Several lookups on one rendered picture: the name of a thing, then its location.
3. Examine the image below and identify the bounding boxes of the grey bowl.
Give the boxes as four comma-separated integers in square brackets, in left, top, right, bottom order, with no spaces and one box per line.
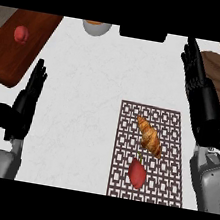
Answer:
[80,19,113,40]

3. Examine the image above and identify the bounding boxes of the brown wooden cutting board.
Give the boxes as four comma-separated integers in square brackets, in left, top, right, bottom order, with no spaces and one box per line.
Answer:
[0,5,65,96]

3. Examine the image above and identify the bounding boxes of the red cherry with stem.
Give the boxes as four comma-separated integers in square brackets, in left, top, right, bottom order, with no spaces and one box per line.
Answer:
[125,151,151,191]

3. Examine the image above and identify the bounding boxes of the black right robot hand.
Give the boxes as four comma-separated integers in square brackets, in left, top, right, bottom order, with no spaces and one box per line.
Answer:
[166,36,220,152]

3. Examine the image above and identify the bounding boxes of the pink round fruit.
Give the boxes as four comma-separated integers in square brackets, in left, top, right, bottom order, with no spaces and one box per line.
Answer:
[12,24,32,47]

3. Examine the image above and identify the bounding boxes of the brown patterned placemat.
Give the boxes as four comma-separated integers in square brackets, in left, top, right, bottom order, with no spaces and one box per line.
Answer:
[105,99,199,209]

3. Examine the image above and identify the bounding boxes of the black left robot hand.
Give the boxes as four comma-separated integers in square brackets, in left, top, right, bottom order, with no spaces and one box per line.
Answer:
[0,52,51,146]

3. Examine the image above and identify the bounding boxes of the golden brown croissant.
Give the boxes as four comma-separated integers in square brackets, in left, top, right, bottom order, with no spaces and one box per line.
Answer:
[130,115,168,160]

